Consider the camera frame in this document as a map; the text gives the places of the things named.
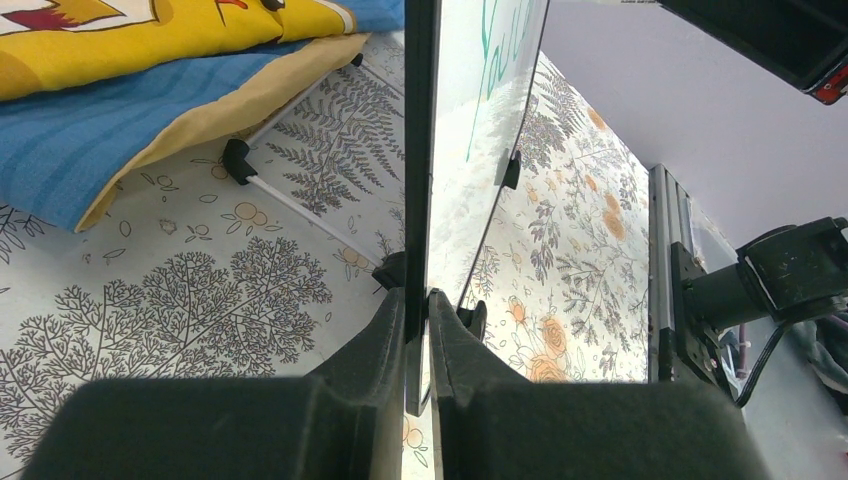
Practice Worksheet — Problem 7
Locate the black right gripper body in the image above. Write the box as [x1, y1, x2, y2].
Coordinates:
[659, 0, 847, 105]

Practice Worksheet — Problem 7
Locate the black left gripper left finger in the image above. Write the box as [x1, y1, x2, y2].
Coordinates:
[23, 288, 404, 479]

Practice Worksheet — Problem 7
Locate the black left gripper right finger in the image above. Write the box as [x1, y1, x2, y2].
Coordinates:
[428, 290, 768, 479]

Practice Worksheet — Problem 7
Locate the white board with black frame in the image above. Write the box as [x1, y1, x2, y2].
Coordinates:
[375, 1, 549, 416]

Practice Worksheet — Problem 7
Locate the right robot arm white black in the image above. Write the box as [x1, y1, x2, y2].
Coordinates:
[648, 1, 847, 407]

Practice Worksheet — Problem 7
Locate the floral patterned tablecloth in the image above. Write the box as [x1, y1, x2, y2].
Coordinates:
[1, 35, 649, 479]

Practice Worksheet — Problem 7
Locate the blue cartoon print cloth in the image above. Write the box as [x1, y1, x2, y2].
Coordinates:
[1, 0, 405, 232]

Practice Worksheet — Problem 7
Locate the aluminium frame post right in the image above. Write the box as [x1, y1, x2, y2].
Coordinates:
[648, 164, 696, 383]

